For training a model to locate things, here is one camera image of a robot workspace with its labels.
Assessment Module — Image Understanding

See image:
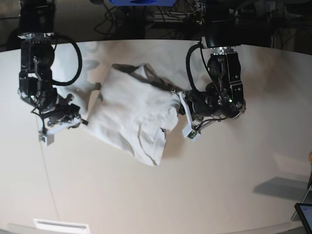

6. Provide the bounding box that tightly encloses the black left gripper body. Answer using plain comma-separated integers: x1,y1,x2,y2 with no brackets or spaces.
185,90,214,121

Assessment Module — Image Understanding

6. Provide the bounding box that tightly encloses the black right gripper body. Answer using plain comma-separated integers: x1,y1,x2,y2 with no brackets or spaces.
40,94,81,128

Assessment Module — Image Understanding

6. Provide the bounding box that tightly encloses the white T-shirt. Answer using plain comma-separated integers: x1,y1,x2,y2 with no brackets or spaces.
86,63,181,166

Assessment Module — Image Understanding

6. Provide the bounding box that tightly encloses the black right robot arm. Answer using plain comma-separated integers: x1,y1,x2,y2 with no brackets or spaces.
18,0,82,126

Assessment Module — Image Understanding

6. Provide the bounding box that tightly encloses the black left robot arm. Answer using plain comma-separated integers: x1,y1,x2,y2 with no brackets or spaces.
185,0,246,121

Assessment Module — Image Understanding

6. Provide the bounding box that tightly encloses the black power strip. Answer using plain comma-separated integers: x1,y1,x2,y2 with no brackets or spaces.
154,12,195,23

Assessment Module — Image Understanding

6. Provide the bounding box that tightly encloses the white label strip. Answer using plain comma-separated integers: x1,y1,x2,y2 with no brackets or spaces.
34,218,91,234

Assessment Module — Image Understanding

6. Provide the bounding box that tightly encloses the grey tablet stand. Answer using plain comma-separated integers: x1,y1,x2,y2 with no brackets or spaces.
291,174,312,221

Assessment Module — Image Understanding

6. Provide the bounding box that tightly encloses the black tablet screen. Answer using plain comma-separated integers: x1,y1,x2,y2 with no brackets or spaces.
294,203,312,234

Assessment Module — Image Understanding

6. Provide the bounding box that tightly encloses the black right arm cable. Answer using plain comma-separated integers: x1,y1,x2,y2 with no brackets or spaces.
30,35,83,134

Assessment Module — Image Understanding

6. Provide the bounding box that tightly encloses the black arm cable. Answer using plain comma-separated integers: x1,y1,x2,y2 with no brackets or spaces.
185,42,208,92
30,35,83,134

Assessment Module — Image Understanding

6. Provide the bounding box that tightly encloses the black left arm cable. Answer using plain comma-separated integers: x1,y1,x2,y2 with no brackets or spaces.
185,42,208,92

